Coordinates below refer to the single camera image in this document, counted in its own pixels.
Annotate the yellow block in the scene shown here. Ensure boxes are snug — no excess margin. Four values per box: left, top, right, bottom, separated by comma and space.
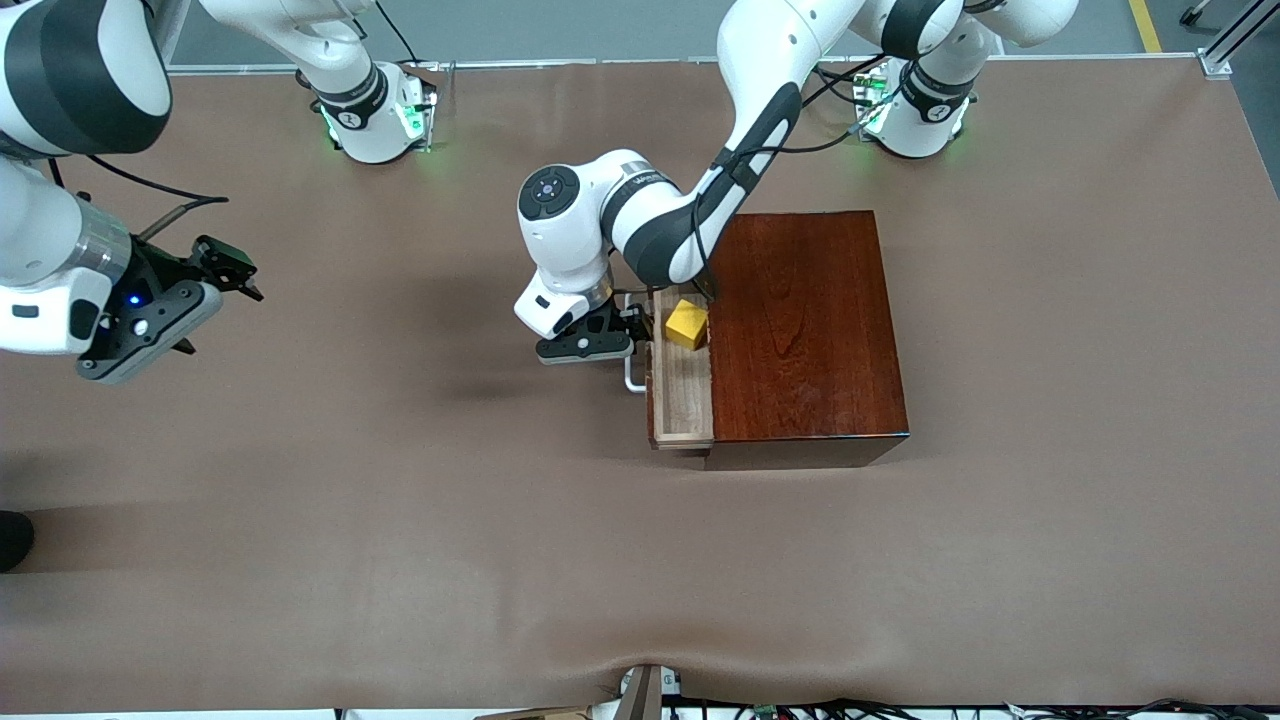
664, 298, 710, 351

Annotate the wooden drawer with white handle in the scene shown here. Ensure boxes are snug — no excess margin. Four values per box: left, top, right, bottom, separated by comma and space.
623, 290, 716, 451

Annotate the dark wooden drawer cabinet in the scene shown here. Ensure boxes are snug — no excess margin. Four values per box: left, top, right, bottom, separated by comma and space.
705, 210, 911, 471

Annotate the brown table mat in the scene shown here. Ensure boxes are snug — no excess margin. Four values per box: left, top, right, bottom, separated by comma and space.
0, 60, 1280, 713

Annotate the black rounded object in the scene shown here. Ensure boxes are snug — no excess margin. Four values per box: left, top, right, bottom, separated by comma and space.
0, 510, 36, 574

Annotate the aluminium table edge rail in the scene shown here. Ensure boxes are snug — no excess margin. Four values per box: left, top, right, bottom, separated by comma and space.
165, 55, 1216, 77

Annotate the black right arm base cable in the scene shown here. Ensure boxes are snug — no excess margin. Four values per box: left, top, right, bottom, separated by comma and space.
373, 0, 426, 69

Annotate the black arm base cable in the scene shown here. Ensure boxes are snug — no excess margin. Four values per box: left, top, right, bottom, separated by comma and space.
373, 0, 426, 69
812, 52, 893, 136

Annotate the black left arm base cable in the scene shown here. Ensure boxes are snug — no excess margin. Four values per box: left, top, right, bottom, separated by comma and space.
812, 52, 893, 136

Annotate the grey metal clamp bracket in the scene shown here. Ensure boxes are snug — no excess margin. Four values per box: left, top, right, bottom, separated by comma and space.
615, 662, 683, 720

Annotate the slanted aluminium frame profile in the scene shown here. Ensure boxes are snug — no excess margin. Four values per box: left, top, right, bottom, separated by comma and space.
1180, 0, 1280, 79

